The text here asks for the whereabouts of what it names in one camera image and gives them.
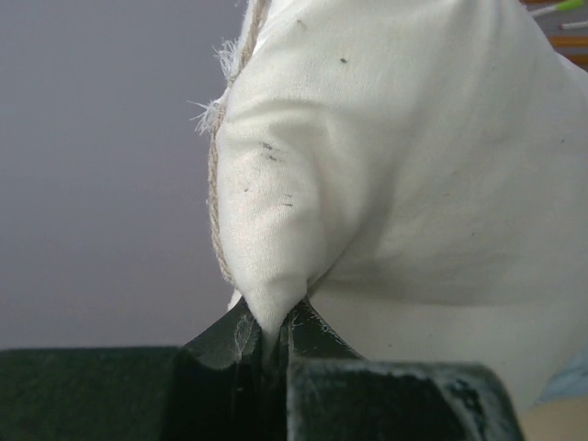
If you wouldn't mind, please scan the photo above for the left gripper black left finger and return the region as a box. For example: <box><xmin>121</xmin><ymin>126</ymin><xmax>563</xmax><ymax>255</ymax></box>
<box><xmin>1</xmin><ymin>303</ymin><xmax>263</xmax><ymax>440</ymax></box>

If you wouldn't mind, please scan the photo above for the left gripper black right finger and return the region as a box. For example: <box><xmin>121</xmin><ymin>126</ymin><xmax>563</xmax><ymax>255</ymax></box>
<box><xmin>281</xmin><ymin>300</ymin><xmax>524</xmax><ymax>441</ymax></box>

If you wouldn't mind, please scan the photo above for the white pillow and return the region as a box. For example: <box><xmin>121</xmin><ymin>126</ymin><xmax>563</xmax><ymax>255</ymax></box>
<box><xmin>201</xmin><ymin>1</ymin><xmax>587</xmax><ymax>409</ymax></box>

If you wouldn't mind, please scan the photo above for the light blue pillowcase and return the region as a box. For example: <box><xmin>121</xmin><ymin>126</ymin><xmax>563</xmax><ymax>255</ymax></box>
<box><xmin>537</xmin><ymin>351</ymin><xmax>588</xmax><ymax>404</ymax></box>

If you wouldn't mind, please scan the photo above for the orange wooden tiered rack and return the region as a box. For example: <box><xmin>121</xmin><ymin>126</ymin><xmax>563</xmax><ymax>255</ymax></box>
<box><xmin>522</xmin><ymin>1</ymin><xmax>587</xmax><ymax>70</ymax></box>

